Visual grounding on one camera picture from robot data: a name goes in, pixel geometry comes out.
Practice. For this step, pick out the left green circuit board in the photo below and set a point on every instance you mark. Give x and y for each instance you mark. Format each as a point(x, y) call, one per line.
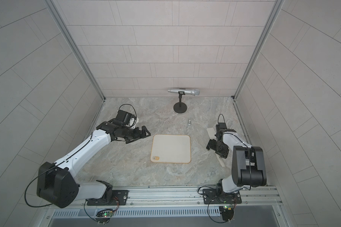
point(104, 216)

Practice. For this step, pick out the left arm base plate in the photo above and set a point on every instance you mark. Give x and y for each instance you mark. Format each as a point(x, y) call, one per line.
point(118, 197)

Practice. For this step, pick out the silver microphone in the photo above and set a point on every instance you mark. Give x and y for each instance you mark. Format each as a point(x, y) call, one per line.
point(193, 92)

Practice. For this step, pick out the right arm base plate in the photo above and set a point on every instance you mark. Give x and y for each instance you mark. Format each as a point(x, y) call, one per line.
point(212, 196)

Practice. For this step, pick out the black microphone stand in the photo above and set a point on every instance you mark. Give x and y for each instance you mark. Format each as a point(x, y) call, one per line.
point(180, 107)

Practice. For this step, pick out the green circuit board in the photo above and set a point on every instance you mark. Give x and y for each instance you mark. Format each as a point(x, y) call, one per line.
point(227, 213)
point(104, 216)

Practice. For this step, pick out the aluminium mounting rail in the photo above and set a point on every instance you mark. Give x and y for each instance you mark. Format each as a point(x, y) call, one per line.
point(189, 196)

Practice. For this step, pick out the white cutting board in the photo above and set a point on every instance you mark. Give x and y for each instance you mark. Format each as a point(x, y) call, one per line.
point(174, 149)

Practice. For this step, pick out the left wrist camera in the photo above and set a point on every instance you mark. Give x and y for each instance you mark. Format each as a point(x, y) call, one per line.
point(123, 117)

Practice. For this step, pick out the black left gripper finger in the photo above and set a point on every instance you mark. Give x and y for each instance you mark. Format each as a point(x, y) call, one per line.
point(132, 139)
point(142, 133)

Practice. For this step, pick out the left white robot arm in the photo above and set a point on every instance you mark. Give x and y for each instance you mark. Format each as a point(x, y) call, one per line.
point(56, 181)

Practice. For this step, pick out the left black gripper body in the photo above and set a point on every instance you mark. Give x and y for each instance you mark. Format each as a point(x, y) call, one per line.
point(130, 132)

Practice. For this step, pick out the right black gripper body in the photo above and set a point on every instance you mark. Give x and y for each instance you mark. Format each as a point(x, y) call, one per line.
point(219, 145)

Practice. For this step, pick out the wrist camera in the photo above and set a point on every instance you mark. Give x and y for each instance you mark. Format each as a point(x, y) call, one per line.
point(123, 117)
point(221, 126)

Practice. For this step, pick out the right green circuit board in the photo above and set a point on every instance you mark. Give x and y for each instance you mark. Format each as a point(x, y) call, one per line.
point(227, 213)

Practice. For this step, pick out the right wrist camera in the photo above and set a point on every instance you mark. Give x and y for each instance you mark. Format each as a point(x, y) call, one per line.
point(221, 126)

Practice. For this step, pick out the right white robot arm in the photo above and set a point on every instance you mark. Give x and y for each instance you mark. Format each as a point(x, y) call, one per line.
point(248, 167)

